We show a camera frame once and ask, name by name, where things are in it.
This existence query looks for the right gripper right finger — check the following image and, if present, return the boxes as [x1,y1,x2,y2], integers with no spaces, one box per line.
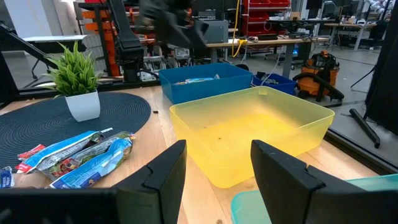
[251,139,398,224]

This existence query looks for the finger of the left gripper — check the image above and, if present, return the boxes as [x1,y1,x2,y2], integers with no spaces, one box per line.
[161,21,189,48]
[183,20,210,50]

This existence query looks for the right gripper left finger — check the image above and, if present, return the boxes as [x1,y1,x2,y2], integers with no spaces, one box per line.
[0,139,187,224]

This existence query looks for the blue green granola bar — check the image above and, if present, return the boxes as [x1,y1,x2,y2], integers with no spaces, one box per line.
[173,73,221,86]

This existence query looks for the blue chewy granola bar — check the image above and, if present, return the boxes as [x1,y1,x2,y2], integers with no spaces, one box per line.
[16,127,113,174]
[49,138,135,190]

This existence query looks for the blue white granola bar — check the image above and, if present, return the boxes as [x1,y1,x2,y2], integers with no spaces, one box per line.
[40,131,137,181]

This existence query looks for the red ended chewy granola bar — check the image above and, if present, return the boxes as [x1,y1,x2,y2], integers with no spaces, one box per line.
[17,144,47,162]

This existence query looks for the grey electronics box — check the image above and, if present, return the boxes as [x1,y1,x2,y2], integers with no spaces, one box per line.
[194,20,229,44]

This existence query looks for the teal translucent plastic bin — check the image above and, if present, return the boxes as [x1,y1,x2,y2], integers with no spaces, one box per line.
[230,173,398,224]

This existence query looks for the blue plastic bin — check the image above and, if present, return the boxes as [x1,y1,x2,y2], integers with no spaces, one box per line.
[158,62,254,105]

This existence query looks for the red storage shelf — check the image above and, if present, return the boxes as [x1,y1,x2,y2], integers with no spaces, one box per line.
[242,0,292,37]

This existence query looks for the yellow translucent plastic bin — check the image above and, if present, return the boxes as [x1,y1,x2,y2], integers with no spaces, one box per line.
[169,86,336,190]

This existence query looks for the orange storage shelf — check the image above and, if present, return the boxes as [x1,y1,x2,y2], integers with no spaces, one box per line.
[81,0,121,77]

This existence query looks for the wooden workbench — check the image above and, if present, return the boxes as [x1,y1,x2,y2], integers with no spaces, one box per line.
[206,36,330,78]

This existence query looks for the blue storage crate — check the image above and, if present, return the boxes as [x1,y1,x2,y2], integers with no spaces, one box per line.
[252,72,298,96]

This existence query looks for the black far desk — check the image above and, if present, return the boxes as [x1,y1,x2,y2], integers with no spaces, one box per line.
[267,18,335,35]

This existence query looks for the green artificial plant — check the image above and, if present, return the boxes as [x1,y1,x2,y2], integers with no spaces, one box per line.
[43,42,103,99]

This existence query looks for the orange shop vacuum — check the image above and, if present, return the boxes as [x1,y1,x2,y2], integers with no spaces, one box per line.
[292,50,345,102]

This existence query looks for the white plant pot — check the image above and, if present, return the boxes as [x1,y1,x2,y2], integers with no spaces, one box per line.
[64,90,101,123]

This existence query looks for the white table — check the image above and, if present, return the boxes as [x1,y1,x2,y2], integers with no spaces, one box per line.
[23,34,88,43]

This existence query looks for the dark round woven placemat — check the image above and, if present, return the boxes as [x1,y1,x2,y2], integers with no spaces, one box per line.
[0,91,152,170]

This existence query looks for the black partition screen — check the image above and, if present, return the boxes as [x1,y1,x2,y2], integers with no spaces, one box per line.
[349,0,398,149]

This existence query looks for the yellow extension cord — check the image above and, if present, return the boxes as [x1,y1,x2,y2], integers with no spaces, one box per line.
[231,0,248,58]

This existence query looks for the white cable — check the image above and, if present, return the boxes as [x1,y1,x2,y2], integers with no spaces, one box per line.
[261,51,282,86]

